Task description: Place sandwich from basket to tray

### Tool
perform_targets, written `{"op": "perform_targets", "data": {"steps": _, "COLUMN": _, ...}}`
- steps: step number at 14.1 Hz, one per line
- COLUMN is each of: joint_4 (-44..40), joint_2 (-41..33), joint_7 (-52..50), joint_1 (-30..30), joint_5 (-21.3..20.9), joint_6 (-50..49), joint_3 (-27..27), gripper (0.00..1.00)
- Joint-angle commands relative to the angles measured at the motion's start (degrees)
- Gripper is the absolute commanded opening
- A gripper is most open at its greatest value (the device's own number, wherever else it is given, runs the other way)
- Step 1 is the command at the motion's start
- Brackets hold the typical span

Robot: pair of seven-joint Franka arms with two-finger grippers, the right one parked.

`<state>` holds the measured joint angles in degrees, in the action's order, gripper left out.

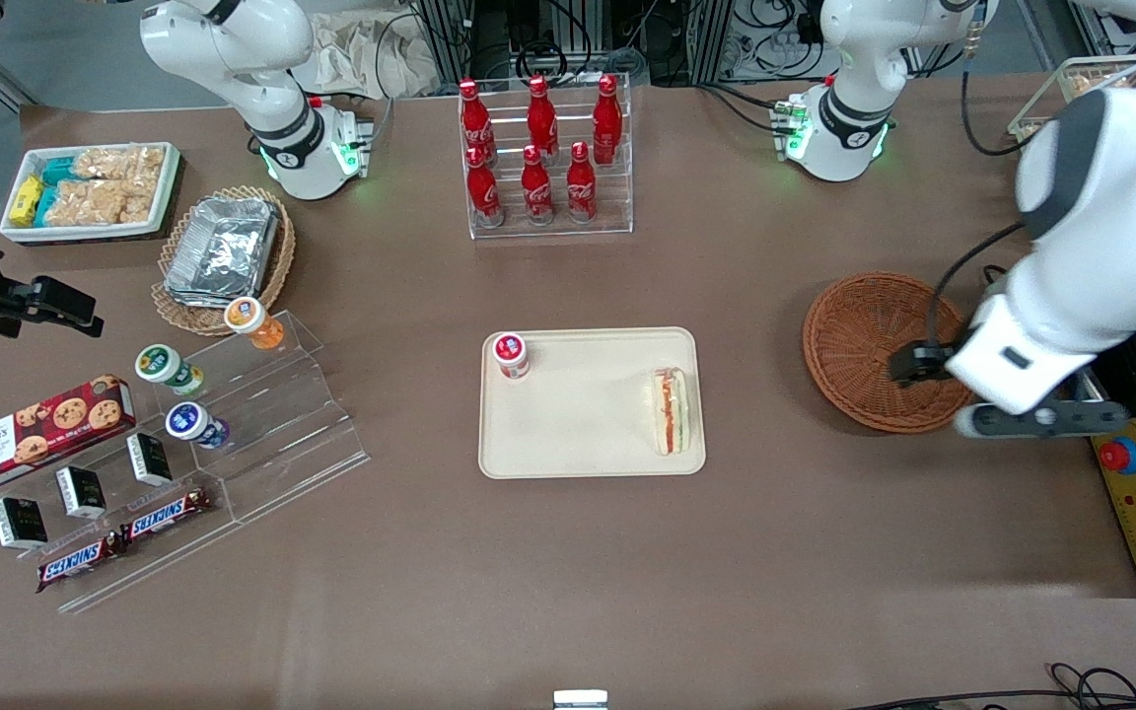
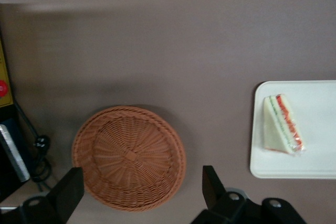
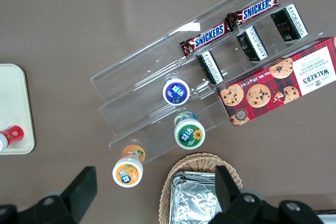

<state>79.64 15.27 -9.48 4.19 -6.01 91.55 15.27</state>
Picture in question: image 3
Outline light tan wicker basket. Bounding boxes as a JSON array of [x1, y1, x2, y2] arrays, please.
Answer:
[[158, 152, 244, 224]]

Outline white rectangular snack tray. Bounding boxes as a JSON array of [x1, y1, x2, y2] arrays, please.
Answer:
[[314, 209, 336, 224]]

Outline orange lid gum bottle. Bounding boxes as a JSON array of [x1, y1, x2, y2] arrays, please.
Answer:
[[112, 144, 146, 189]]

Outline clear acrylic step stand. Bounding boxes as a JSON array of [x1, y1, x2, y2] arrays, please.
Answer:
[[89, 0, 327, 166]]

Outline stack of foil trays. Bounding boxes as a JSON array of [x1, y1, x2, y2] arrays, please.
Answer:
[[170, 170, 224, 224]]

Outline red lid gum bottle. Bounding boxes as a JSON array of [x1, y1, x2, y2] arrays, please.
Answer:
[[0, 125, 25, 153]]

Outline blue lid gum bottle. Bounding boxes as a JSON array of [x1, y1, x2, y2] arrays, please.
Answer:
[[162, 75, 191, 107]]

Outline Snickers chocolate bar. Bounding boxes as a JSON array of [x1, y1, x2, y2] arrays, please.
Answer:
[[225, 0, 280, 28], [179, 22, 232, 58]]

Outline red Walkers cookie box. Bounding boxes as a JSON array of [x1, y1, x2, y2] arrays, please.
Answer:
[[215, 36, 336, 127]]

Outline small black white box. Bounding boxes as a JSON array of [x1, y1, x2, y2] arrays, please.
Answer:
[[196, 50, 225, 86], [270, 3, 309, 44], [236, 25, 270, 62]]

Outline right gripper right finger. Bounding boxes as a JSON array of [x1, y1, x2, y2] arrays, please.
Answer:
[[208, 165, 279, 224]]

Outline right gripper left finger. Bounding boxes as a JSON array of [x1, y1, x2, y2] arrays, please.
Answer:
[[15, 166, 99, 224]]

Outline green lid gum bottle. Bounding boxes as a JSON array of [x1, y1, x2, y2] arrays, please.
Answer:
[[173, 111, 206, 151]]

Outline beige plastic tray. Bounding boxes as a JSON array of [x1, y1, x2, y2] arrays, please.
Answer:
[[0, 63, 36, 155]]

